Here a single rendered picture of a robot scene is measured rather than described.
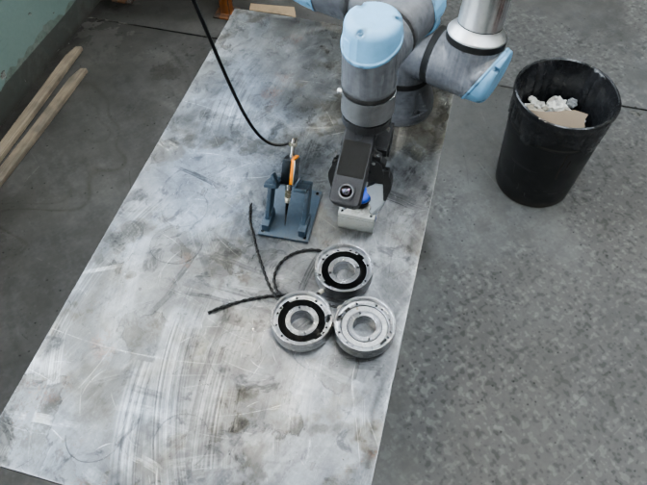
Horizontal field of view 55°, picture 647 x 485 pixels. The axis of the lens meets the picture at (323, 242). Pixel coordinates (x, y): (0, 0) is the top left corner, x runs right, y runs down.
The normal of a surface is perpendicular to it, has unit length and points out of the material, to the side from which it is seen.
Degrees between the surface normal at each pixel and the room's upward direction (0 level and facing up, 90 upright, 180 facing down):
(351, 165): 31
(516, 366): 0
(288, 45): 0
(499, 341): 0
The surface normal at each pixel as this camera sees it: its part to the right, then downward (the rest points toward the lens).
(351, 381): 0.00, -0.58
